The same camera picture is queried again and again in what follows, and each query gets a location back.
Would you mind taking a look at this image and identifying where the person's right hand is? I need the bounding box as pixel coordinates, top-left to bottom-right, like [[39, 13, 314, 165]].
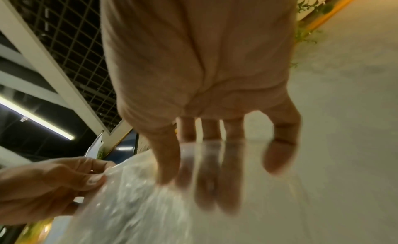
[[99, 0, 303, 214]]

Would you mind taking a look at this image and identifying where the person's left hand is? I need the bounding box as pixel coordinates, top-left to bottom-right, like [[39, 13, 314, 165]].
[[0, 156, 117, 225]]

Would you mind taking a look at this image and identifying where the clear plastic bag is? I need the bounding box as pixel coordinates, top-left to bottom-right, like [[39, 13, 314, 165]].
[[61, 138, 315, 244]]

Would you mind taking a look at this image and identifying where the white paper sheet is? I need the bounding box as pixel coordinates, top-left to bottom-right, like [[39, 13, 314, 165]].
[[83, 131, 104, 161]]

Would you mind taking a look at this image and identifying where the long ceiling light strip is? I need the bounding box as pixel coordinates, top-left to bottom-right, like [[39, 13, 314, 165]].
[[0, 94, 76, 141]]

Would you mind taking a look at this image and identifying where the green hanging plant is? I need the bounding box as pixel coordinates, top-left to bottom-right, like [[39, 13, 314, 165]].
[[291, 0, 335, 70]]

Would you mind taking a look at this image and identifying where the yellow ledge strip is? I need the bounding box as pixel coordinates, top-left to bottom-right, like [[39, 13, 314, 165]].
[[306, 0, 369, 30]]

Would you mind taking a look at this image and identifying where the blue wall panel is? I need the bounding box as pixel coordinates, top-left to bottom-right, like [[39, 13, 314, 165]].
[[110, 129, 138, 163]]

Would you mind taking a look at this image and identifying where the black wire grid panel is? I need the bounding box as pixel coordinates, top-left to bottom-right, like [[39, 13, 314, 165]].
[[12, 0, 123, 130]]

